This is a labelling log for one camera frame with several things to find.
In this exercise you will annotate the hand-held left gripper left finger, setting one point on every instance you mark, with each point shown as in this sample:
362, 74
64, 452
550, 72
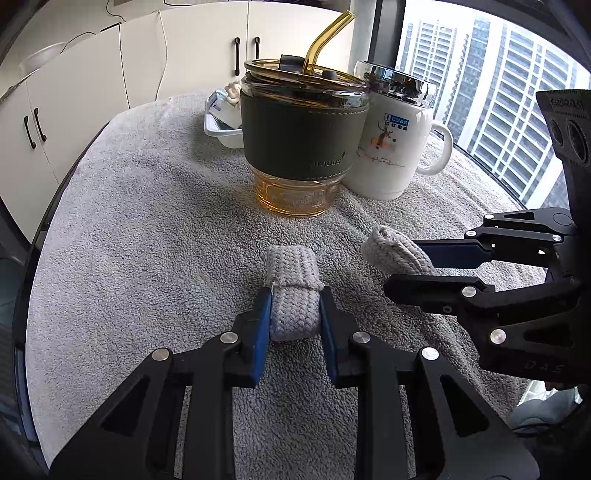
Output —
261, 332

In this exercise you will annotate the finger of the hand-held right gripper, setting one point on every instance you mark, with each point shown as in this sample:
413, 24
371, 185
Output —
457, 254
429, 291

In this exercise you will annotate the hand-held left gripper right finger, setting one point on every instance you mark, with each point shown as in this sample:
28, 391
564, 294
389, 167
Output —
330, 332

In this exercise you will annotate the grey woven cloth roll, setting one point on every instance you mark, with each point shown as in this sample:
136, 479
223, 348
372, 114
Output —
392, 251

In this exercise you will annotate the white plastic tray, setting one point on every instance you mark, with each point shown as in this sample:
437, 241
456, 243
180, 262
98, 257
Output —
224, 136

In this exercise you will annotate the beige braided cloth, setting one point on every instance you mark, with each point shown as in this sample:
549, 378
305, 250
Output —
230, 91

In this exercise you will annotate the high-rise buildings outside window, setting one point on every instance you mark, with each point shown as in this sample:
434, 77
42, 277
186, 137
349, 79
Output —
498, 92

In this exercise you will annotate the white ceramic mug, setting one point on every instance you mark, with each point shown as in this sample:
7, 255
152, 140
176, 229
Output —
392, 152

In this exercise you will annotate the grey towel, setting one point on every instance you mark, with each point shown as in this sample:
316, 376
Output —
138, 230

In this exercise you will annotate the person's light grey clothing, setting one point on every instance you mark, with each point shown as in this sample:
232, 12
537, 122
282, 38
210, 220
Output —
540, 410

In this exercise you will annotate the chrome mug lid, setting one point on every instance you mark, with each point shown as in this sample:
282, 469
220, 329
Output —
399, 83

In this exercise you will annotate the amber glass tumbler olive sleeve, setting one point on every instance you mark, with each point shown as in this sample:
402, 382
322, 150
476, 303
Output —
300, 129

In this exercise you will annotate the blue tissue pack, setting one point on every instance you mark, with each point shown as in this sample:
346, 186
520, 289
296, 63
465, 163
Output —
221, 110

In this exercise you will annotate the amber glass straw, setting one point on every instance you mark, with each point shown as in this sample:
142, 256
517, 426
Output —
323, 39

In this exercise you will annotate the white lower cabinet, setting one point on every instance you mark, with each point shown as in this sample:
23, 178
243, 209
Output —
184, 46

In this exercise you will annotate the white bowl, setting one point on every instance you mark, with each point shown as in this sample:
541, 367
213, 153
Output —
41, 56

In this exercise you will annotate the black window frame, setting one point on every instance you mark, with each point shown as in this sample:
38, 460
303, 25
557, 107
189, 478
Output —
383, 27

